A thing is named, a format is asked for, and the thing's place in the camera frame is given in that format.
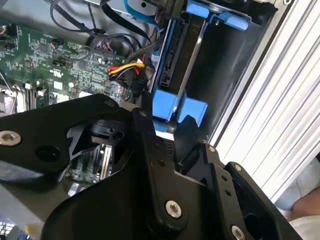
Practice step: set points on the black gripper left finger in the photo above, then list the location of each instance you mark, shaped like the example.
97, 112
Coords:
30, 125

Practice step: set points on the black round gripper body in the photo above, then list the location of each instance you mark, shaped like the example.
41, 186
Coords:
100, 212

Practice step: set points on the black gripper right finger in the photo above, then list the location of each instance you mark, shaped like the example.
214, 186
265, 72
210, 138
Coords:
190, 145

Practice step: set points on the hard disk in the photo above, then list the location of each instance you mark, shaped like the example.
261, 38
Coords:
165, 105

